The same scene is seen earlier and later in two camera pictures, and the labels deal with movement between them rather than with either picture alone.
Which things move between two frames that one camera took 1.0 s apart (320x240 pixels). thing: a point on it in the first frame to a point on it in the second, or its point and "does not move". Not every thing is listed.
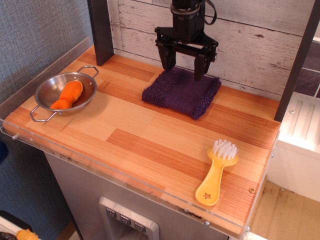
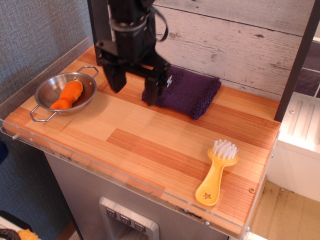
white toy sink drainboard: [300, 124] does not move
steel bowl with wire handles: [66, 92] does not move
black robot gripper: [187, 35] to [133, 47]
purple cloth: [178, 89] does not move
